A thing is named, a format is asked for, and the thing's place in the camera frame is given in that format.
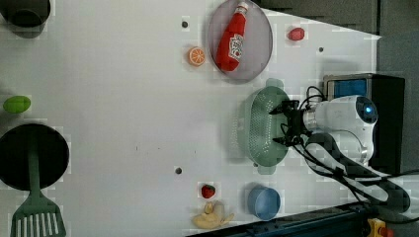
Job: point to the green oval strainer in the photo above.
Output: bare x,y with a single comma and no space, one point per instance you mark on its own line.
256,129

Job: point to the green slotted spatula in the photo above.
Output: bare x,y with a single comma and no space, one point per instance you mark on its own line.
37,216

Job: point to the yellow red emergency button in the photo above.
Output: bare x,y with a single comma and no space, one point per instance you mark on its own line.
379,228

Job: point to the blue bowl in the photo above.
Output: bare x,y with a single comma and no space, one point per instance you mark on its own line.
263,202

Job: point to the red ketchup bottle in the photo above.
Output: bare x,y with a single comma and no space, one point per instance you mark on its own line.
230,46

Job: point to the black cup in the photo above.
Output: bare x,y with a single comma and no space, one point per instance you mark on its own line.
25,13

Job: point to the black round pan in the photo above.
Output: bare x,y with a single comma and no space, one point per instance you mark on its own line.
14,165

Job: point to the black toaster oven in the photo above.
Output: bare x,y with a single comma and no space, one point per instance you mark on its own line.
387,92

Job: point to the grey oval plate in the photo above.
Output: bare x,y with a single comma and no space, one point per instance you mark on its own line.
258,39

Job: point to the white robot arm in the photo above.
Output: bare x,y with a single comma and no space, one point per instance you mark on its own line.
336,138

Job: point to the green lime toy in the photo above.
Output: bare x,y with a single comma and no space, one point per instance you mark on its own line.
17,104

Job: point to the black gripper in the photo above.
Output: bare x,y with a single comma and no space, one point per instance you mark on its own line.
295,125

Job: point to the small red strawberry toy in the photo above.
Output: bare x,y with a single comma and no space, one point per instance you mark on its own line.
208,191

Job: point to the orange slice toy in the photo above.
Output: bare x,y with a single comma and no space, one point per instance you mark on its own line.
196,56

